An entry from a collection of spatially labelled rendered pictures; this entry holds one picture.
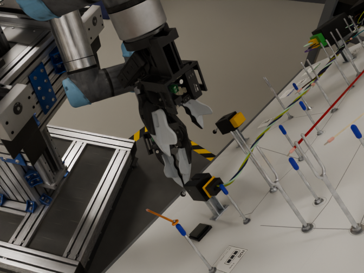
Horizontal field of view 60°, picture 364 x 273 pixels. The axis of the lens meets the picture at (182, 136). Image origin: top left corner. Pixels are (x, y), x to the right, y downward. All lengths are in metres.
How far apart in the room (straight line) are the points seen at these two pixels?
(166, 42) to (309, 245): 0.33
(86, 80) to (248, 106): 1.88
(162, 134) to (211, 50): 2.63
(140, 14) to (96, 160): 1.53
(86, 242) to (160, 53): 1.29
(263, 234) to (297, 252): 0.08
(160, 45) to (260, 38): 2.98
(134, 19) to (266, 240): 0.37
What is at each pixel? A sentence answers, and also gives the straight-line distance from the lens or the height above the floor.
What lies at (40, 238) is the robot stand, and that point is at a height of 0.21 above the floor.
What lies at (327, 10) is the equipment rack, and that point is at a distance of 1.39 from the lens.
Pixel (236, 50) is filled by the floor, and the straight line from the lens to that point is 3.16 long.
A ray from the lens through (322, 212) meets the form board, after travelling 0.51.
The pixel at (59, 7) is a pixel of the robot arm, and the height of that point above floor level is 1.46.
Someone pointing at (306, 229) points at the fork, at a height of 1.25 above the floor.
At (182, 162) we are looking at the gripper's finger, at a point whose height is 1.09.
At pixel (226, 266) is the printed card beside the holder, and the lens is 0.53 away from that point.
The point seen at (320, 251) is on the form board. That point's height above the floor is 1.27.
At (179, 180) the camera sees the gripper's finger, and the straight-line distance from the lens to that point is 0.75.
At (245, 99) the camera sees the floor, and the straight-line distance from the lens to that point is 2.59.
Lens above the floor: 1.66
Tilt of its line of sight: 48 degrees down
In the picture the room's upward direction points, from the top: straight up
